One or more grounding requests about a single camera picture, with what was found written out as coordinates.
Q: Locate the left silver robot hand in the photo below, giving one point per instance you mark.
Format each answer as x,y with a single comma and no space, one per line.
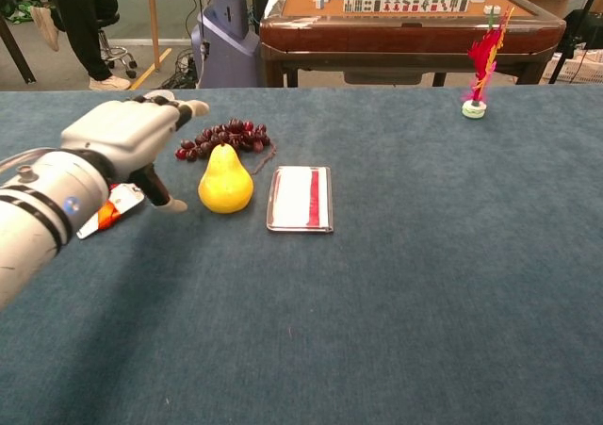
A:
118,130

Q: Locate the yellow pear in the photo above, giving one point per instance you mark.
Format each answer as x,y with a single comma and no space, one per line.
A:
226,184

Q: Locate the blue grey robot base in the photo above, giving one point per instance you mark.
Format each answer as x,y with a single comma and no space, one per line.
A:
226,43

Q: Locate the dark red grape bunch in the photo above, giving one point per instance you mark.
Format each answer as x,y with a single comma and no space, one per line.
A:
235,130

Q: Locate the white card with orange ribbon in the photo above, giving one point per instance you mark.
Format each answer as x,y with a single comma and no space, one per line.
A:
126,200

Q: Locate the black swivel stool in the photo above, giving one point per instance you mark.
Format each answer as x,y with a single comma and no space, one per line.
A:
110,43

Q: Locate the person in black clothes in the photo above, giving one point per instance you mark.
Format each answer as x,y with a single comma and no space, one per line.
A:
80,20

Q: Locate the dark table leg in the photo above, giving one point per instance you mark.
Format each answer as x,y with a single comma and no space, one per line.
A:
16,50

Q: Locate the white red folded towel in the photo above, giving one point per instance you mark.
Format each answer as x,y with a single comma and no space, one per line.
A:
297,199

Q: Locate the brown mahjong table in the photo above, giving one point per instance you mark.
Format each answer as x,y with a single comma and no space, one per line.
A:
400,38

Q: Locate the face-up mahjong tile row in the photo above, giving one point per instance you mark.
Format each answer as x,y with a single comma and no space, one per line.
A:
405,5

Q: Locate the red feather shuttlecock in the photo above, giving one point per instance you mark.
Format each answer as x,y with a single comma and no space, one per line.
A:
475,109

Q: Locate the black tripod stand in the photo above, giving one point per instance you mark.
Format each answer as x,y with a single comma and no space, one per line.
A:
571,34

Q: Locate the white plastic basket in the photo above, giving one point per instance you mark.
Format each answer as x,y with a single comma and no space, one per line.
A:
584,69

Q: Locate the wooden post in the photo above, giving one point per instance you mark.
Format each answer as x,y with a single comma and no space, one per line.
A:
153,20

